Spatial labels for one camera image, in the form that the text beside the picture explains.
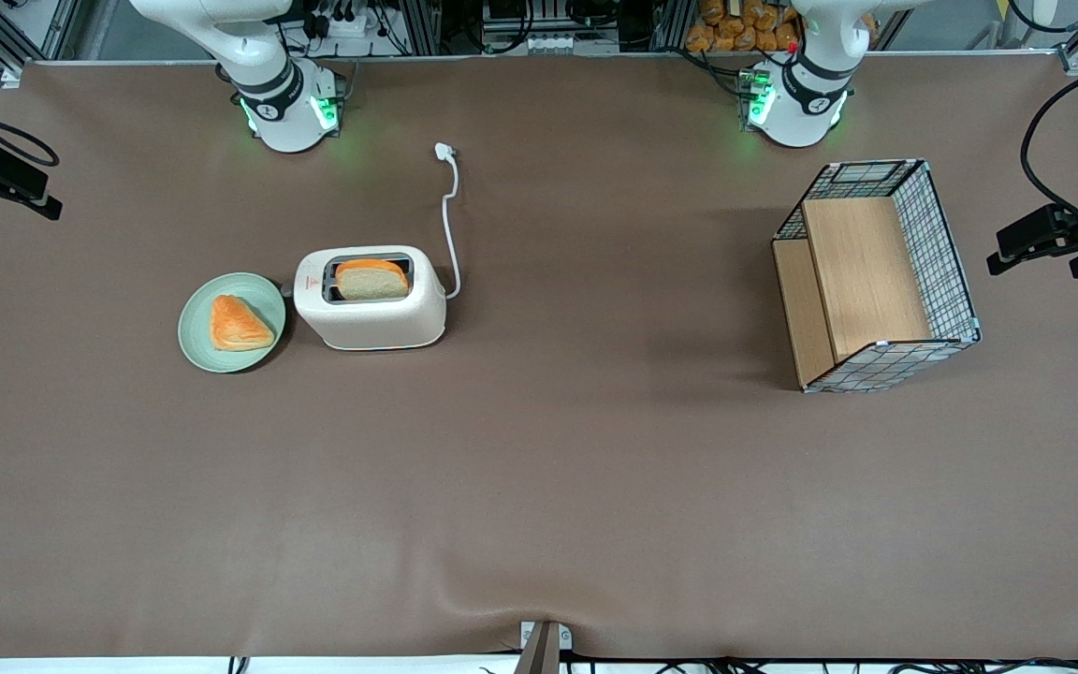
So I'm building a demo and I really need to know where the light wooden step shelf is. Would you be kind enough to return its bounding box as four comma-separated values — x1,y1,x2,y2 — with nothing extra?
772,196,933,387

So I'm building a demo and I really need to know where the white two-slot toaster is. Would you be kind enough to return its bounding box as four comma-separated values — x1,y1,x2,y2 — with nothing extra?
282,245,448,352

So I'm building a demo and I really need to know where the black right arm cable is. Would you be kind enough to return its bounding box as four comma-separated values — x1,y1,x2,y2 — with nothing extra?
0,94,61,168

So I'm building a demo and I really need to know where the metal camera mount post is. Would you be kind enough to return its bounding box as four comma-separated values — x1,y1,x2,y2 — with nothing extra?
513,620,574,674

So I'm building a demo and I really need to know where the bag of orange bread rolls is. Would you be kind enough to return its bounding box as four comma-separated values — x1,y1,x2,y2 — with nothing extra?
685,0,802,53

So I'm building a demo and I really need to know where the orange triangular pastry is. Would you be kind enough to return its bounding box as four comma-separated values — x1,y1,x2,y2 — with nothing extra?
210,295,276,353

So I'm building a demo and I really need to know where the pale green round plate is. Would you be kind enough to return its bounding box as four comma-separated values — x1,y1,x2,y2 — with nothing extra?
178,272,288,374

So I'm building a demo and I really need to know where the bread slice with orange crust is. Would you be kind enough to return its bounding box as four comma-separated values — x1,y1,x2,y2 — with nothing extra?
334,259,411,302

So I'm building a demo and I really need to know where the brown table cover sheet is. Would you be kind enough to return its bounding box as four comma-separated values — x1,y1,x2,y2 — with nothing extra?
0,51,1078,662

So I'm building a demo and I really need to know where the wire mesh basket rack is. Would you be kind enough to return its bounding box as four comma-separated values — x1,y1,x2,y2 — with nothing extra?
771,158,983,394

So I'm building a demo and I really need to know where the white power strip with plugs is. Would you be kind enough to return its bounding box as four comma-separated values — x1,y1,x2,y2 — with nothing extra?
308,0,383,38

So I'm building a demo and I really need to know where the white toaster power cord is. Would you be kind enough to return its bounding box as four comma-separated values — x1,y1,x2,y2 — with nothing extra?
433,142,462,300

